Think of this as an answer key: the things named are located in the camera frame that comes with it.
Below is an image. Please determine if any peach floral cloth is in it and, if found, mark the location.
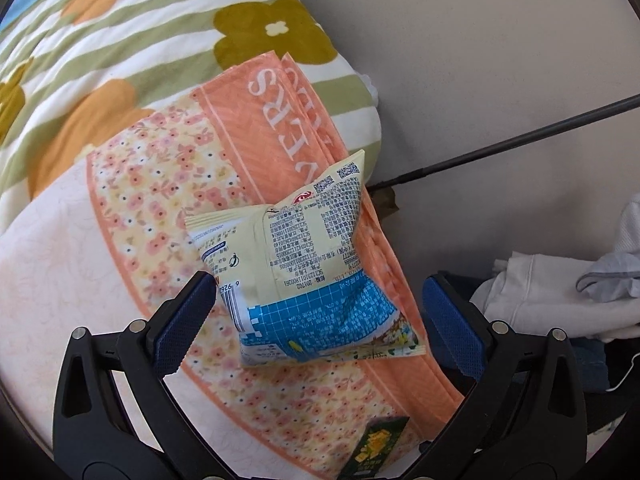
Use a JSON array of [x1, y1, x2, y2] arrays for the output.
[[85, 50, 466, 480]]

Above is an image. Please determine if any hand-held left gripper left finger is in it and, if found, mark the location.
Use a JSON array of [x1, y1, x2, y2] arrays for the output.
[[52, 270, 236, 480]]

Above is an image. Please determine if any grey cloth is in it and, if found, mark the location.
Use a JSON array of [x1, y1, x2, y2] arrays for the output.
[[575, 252, 640, 303]]

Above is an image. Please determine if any pale yellow blue snack packet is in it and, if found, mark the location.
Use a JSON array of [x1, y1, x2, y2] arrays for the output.
[[184, 150, 428, 368]]

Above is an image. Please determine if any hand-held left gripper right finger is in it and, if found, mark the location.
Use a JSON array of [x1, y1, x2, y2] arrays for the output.
[[400, 271, 588, 480]]

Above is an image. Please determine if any black rod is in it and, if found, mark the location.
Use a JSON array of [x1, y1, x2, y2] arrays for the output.
[[367, 91, 640, 196]]

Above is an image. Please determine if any flower-striped pillow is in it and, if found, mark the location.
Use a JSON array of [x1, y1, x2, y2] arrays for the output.
[[0, 0, 383, 201]]

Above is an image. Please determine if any dark blue cloth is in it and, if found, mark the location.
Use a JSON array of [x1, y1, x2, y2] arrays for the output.
[[440, 270, 640, 436]]

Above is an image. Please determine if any dark green snack packet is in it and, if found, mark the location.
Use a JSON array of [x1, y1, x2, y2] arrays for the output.
[[336, 415, 411, 480]]

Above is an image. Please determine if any white garment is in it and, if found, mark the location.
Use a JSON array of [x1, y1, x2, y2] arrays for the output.
[[469, 252, 640, 343]]

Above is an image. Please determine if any white cable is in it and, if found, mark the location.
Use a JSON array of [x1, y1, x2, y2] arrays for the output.
[[605, 355, 640, 392]]

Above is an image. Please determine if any white mesh cloth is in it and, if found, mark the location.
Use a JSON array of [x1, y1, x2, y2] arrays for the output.
[[614, 205, 640, 256]]

